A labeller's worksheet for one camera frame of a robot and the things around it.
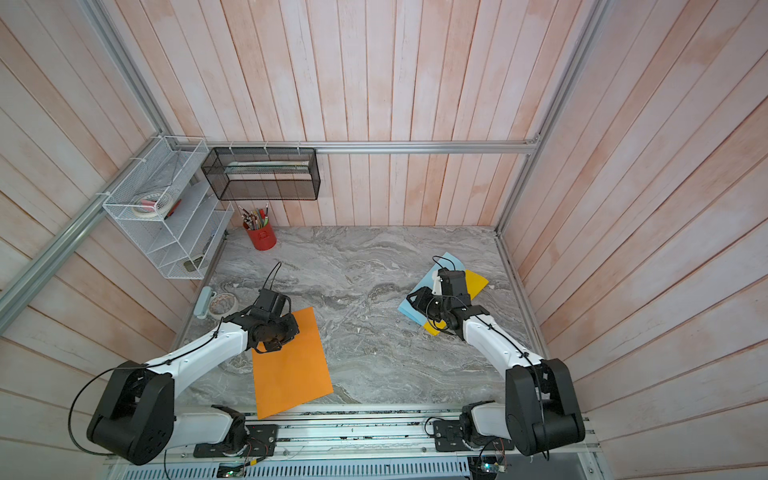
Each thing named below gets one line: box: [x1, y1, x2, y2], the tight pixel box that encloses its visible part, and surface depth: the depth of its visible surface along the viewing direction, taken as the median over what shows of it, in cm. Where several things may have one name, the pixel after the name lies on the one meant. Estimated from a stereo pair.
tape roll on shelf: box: [132, 191, 174, 218], surface depth 75 cm
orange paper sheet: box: [252, 307, 334, 420], surface depth 84 cm
